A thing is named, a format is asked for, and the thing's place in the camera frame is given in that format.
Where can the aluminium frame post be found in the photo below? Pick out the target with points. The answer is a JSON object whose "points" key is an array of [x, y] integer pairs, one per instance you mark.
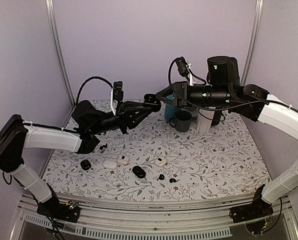
{"points": [[58, 50], [253, 39]]}

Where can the black oval earbud case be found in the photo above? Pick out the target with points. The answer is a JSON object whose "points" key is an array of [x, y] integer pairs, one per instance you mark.
{"points": [[138, 172]]}

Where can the teal tall vase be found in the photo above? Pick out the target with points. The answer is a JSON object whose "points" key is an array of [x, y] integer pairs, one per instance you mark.
{"points": [[170, 111]]}

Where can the floral patterned table mat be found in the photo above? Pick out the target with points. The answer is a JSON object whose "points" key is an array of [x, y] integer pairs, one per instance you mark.
{"points": [[224, 162]]}

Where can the right aluminium frame post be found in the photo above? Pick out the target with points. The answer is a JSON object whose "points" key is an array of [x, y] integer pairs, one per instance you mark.
{"points": [[253, 39]]}

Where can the black small earbud case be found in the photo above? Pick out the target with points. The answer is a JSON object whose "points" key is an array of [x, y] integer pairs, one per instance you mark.
{"points": [[85, 165]]}

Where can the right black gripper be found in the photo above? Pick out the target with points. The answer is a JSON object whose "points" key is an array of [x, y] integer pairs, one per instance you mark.
{"points": [[181, 89]]}

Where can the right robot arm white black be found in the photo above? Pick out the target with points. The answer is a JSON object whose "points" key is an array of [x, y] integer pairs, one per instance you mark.
{"points": [[222, 91]]}

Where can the white ribbed vase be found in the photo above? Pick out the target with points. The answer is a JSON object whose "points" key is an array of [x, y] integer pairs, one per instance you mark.
{"points": [[204, 121]]}

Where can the black earbud charging case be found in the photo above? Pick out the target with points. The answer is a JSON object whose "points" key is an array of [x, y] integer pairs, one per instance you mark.
{"points": [[150, 100]]}

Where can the white closed earbud case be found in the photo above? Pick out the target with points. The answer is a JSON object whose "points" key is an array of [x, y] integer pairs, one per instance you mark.
{"points": [[109, 164]]}

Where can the black round earbud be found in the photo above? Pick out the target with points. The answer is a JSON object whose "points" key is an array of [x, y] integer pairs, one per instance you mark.
{"points": [[161, 177]]}

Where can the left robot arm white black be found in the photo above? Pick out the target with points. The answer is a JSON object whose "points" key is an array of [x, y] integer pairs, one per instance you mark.
{"points": [[18, 135]]}

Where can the left aluminium frame post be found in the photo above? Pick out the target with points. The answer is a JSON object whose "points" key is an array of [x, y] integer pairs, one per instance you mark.
{"points": [[58, 50]]}

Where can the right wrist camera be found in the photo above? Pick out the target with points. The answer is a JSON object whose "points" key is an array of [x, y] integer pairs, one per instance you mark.
{"points": [[184, 69]]}

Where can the black earbud pair left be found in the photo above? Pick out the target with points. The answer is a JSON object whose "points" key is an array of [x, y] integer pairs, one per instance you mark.
{"points": [[103, 146]]}

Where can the white open earbud case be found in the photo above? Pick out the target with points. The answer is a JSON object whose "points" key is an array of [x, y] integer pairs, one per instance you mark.
{"points": [[123, 160]]}

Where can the cream earbud case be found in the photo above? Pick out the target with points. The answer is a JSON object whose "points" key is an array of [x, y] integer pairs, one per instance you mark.
{"points": [[160, 162]]}

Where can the dark grey mug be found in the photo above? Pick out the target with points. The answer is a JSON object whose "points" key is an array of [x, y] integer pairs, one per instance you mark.
{"points": [[181, 121]]}

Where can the front aluminium rail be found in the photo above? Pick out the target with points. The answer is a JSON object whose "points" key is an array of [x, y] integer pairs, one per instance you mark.
{"points": [[207, 219]]}

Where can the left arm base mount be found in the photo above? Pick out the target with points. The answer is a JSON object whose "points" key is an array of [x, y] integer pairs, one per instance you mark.
{"points": [[59, 211]]}

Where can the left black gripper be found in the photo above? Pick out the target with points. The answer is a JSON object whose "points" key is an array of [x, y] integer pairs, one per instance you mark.
{"points": [[124, 116]]}

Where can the dark brown cylinder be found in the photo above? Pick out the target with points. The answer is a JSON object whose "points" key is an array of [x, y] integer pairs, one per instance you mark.
{"points": [[216, 118]]}

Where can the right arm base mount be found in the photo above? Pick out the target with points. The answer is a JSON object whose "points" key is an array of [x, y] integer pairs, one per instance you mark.
{"points": [[256, 209]]}

